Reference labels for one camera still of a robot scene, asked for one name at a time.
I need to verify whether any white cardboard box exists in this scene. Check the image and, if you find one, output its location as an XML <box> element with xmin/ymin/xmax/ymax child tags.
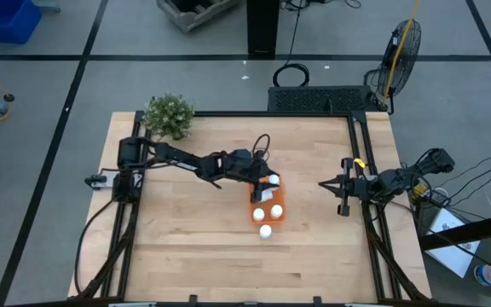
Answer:
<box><xmin>424</xmin><ymin>207</ymin><xmax>481</xmax><ymax>278</ymax></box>

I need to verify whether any black perforated computer case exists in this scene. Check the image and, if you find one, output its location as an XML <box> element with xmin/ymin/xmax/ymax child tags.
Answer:
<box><xmin>267</xmin><ymin>84</ymin><xmax>378</xmax><ymax>113</ymax></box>

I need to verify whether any orange plastic basket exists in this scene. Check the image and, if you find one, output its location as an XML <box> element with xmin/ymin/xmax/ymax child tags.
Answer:
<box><xmin>248</xmin><ymin>173</ymin><xmax>288</xmax><ymax>226</ymax></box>

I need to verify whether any yellow hanging cable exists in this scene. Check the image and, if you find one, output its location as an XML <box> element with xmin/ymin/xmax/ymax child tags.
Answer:
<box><xmin>381</xmin><ymin>0</ymin><xmax>421</xmax><ymax>107</ymax></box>

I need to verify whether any black aluminium table frame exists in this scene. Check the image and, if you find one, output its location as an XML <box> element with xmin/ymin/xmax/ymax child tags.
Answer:
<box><xmin>68</xmin><ymin>109</ymin><xmax>432</xmax><ymax>307</ymax></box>

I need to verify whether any coiled black cable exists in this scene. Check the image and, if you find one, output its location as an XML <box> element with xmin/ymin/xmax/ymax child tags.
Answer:
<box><xmin>272</xmin><ymin>62</ymin><xmax>311</xmax><ymax>89</ymax></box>

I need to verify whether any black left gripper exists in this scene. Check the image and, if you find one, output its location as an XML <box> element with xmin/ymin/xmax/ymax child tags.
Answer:
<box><xmin>227</xmin><ymin>148</ymin><xmax>272</xmax><ymax>205</ymax></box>

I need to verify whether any black metal beam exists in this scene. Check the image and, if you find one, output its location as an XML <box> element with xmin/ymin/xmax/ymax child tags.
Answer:
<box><xmin>418</xmin><ymin>211</ymin><xmax>491</xmax><ymax>252</ymax></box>

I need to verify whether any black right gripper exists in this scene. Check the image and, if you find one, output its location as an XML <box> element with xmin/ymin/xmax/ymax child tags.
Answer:
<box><xmin>318</xmin><ymin>156</ymin><xmax>379</xmax><ymax>217</ymax></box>

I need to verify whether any green potted plant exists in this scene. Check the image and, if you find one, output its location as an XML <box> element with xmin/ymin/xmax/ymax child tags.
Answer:
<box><xmin>142</xmin><ymin>92</ymin><xmax>196</xmax><ymax>142</ymax></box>

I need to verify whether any grey wooden pallet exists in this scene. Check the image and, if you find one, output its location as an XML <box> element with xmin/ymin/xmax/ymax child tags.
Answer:
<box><xmin>156</xmin><ymin>0</ymin><xmax>240</xmax><ymax>33</ymax></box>

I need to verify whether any black upright post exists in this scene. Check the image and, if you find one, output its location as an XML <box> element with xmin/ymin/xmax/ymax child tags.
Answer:
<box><xmin>246</xmin><ymin>0</ymin><xmax>281</xmax><ymax>60</ymax></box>

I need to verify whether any blue plastic bin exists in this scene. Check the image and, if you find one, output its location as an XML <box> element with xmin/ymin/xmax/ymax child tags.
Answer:
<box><xmin>0</xmin><ymin>0</ymin><xmax>43</xmax><ymax>44</ymax></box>

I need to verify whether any black power adapter box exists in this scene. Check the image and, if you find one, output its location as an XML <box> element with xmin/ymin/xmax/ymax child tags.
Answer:
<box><xmin>411</xmin><ymin>183</ymin><xmax>452</xmax><ymax>209</ymax></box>

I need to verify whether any black floor fan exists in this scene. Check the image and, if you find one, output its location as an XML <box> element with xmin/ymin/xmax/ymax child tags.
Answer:
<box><xmin>364</xmin><ymin>19</ymin><xmax>423</xmax><ymax>115</ymax></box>

